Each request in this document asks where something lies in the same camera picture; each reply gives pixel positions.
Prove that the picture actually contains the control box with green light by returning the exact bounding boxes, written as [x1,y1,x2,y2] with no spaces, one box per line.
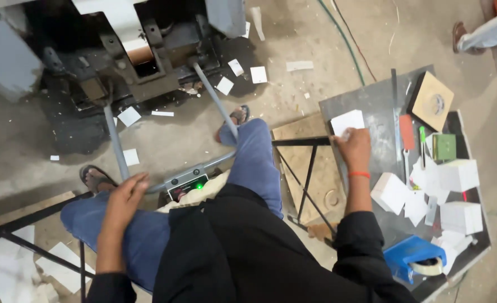
[164,165,209,202]

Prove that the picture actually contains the loose white cards pile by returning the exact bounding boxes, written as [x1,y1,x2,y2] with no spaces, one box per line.
[404,155,452,228]

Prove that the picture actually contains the green hose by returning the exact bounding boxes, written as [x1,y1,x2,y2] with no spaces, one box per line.
[317,0,366,86]

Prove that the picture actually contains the large white paper sheets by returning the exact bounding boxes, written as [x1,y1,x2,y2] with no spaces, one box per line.
[0,225,96,303]

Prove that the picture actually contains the scattered white paper scraps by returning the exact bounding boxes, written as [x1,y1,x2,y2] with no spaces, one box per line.
[50,6,315,167]

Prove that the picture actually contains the person's left hand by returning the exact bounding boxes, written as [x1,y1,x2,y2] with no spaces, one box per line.
[105,172,150,237]

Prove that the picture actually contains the clear tape roll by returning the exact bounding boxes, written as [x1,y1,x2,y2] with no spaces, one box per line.
[408,257,444,277]

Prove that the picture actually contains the black sandal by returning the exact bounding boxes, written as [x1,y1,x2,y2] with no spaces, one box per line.
[79,164,119,194]
[215,105,251,144]

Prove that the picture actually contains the black metal frame stand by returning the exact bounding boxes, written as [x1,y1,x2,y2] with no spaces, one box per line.
[271,136,338,249]

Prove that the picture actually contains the grey metal work table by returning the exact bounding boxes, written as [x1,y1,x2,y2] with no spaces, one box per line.
[319,64,492,303]

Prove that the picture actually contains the thick white card block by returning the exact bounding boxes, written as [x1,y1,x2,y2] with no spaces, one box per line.
[370,172,410,215]
[438,159,480,193]
[440,201,484,235]

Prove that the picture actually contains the person's right hand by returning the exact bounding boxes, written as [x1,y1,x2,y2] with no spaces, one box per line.
[332,127,372,173]

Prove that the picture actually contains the blue tape dispenser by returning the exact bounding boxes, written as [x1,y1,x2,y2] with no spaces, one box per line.
[383,235,448,284]

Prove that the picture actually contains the wooden board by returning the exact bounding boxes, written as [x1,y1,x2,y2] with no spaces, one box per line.
[272,113,346,225]

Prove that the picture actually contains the green handled screwdriver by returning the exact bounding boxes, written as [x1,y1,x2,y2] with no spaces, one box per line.
[419,126,427,170]

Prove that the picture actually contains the silver wrench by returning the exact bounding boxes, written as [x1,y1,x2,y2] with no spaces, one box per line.
[403,149,411,187]

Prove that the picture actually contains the crumpled white paper heap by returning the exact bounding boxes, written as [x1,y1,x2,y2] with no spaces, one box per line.
[431,230,474,275]

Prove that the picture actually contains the black metal frame table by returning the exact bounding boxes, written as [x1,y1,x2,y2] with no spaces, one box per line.
[0,191,96,303]

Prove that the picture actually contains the thin red cable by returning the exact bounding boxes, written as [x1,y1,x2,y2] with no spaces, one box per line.
[332,0,378,82]

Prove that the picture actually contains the grey black press machine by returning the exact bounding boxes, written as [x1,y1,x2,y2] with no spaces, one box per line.
[0,0,249,112]

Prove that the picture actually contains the grey metal tube frame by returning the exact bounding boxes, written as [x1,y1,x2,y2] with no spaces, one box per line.
[103,62,239,194]

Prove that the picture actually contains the long metal ruler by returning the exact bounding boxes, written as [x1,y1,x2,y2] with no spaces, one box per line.
[391,68,403,161]

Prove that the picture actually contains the wooden block with round disc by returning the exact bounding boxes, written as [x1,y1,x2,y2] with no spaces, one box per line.
[407,71,455,132]

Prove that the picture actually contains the red utility knife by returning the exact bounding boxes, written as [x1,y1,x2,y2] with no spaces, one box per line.
[399,114,416,151]

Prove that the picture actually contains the small green box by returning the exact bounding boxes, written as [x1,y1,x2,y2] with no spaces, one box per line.
[432,133,457,162]

